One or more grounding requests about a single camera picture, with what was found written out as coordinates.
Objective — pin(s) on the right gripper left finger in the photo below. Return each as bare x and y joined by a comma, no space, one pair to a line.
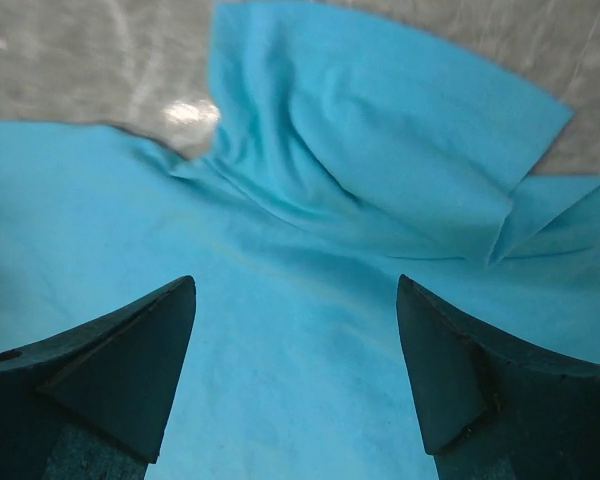
93,401

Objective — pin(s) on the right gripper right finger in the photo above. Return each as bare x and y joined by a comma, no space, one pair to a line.
491,405

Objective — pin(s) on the turquoise t-shirt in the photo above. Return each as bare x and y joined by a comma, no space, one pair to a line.
351,151

